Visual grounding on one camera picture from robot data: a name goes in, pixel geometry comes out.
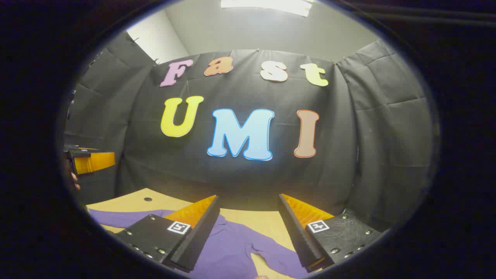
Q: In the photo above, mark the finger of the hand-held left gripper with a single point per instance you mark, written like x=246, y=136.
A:
x=97, y=162

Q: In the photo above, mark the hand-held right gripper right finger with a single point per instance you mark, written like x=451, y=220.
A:
x=298, y=236

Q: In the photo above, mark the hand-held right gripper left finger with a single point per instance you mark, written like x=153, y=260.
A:
x=197, y=240

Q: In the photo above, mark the purple collared shirt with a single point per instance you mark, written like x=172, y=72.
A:
x=228, y=248

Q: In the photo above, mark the black backdrop cloth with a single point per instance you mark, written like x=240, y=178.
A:
x=232, y=178

